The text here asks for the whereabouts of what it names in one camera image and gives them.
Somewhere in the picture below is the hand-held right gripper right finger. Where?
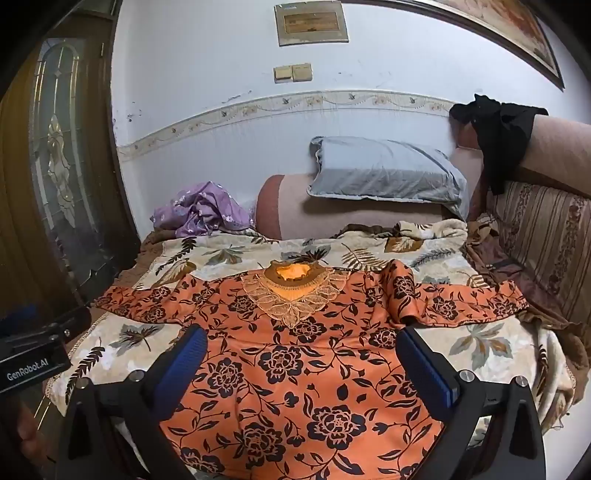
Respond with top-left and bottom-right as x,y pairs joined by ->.
396,327 -> 548,480

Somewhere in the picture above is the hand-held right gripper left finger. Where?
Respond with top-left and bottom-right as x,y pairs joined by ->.
55,323 -> 208,480

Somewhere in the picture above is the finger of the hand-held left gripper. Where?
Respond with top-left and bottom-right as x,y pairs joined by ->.
44,307 -> 92,342

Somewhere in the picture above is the orange black floral blouse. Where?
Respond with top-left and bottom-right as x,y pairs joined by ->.
95,259 -> 529,480

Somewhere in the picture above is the beige leaf print blanket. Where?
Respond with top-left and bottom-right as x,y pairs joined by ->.
46,219 -> 578,480

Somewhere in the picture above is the purple floral cloth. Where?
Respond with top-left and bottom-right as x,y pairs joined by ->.
151,181 -> 256,238

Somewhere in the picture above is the wooden door with glass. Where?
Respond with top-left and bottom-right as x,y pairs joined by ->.
0,32 -> 141,319

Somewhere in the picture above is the grey pillow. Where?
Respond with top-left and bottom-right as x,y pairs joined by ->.
308,136 -> 469,217

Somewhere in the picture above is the black garment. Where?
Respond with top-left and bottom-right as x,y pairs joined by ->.
450,93 -> 549,195

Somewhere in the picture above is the beige wall panel box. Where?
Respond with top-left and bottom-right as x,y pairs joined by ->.
274,1 -> 349,47

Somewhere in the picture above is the framed wall painting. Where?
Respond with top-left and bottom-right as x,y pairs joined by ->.
425,0 -> 565,89

